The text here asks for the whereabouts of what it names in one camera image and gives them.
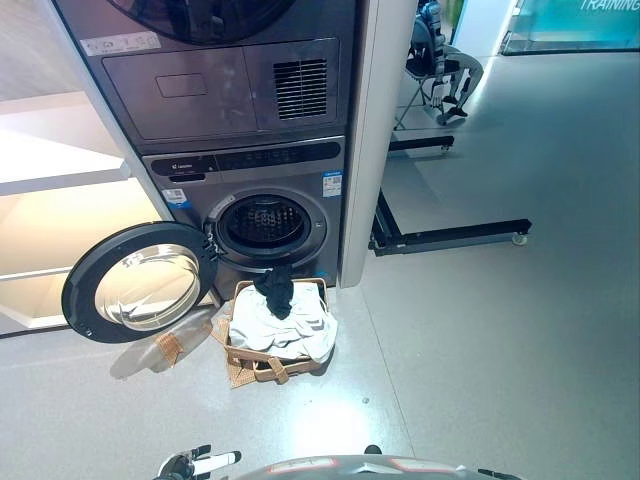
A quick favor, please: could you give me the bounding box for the teal glass partition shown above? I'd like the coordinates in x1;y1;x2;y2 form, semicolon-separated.
499;0;640;56

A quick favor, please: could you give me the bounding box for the robot left hand black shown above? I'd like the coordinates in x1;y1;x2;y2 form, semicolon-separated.
158;443;242;480

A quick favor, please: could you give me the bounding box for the white dryer label strip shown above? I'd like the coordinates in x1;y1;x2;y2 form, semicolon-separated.
82;33;162;56

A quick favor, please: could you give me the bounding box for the round washing machine door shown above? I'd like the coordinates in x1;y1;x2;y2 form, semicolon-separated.
60;221;221;346

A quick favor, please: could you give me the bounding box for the white garment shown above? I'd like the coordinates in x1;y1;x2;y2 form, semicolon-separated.
228;284;340;362

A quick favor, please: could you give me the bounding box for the folding metal chair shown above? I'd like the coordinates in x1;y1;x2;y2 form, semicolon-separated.
394;19;451;132

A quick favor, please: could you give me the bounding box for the grey front-load washing machine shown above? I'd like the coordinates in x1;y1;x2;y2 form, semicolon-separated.
141;134;347;301

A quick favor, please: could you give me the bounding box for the black metal frame with casters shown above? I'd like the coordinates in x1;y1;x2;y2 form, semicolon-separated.
368;189;532;259
388;134;456;154

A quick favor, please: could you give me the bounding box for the robot torso grey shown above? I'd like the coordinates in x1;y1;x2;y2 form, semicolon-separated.
239;452;481;480

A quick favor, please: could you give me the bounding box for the blue energy label sticker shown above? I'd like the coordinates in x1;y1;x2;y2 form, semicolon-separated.
321;169;344;199

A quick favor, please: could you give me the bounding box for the black garment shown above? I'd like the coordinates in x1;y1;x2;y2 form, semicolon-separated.
253;264;296;321

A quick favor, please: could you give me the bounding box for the white shelf unit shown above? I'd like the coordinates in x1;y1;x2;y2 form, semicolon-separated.
0;89;176;339

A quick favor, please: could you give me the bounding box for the grey stacked dryer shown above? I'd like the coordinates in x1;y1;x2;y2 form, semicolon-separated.
49;0;357;156

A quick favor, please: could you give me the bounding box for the small blue white sticker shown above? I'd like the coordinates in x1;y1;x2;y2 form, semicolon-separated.
162;188;192;211

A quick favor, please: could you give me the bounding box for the wicker laundry basket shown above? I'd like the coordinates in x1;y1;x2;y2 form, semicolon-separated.
224;277;331;386

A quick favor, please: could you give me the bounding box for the seated humanoid robot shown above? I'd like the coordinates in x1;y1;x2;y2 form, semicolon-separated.
407;0;486;126

